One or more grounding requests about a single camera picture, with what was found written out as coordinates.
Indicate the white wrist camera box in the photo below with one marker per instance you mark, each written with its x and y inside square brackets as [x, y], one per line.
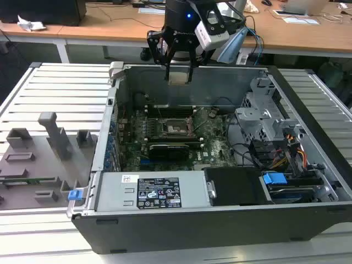
[209, 38]

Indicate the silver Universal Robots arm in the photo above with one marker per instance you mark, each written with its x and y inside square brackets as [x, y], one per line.
[239, 5]

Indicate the black graphics card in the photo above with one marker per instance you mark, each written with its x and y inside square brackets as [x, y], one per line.
[169, 152]

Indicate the grey laptop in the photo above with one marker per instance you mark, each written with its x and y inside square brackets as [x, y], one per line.
[302, 5]

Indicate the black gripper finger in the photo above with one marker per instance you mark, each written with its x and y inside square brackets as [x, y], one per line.
[195, 53]
[155, 45]

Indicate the coin cell battery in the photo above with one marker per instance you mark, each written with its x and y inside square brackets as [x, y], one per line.
[213, 112]

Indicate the wooden desk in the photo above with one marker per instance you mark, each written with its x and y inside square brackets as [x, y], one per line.
[110, 30]

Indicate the grey parts rack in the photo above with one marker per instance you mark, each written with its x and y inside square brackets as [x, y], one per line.
[68, 170]

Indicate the white paper sheet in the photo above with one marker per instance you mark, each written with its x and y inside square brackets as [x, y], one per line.
[302, 19]
[151, 10]

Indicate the grey power supply with label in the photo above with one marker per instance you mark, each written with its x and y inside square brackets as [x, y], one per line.
[115, 192]

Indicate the CPU socket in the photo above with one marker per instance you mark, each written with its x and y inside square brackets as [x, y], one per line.
[176, 127]

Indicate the crumpled white paper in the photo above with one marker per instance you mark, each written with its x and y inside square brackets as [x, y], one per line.
[30, 25]

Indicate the metal drive cage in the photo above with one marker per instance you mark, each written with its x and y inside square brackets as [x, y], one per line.
[247, 118]

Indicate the green motherboard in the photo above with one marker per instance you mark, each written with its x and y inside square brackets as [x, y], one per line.
[214, 145]

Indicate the black chair base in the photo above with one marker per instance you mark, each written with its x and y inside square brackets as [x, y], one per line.
[145, 55]

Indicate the black and grey PC case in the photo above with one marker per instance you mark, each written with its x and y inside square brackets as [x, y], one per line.
[192, 233]

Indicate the black box on desk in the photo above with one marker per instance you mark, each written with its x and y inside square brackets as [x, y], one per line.
[41, 12]

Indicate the black plastic shroud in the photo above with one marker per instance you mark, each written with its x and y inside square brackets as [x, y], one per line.
[233, 187]

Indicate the silver CPU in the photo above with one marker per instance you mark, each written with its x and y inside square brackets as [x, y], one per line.
[178, 78]

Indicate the hard disk in blue carrier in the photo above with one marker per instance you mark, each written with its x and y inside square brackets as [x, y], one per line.
[275, 181]

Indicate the green RAM stick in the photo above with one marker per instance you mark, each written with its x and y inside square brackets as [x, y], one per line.
[35, 180]
[192, 145]

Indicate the blue case latch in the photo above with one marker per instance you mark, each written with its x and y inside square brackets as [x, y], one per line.
[74, 195]

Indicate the black computer mouse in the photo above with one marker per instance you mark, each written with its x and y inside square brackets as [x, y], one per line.
[266, 2]

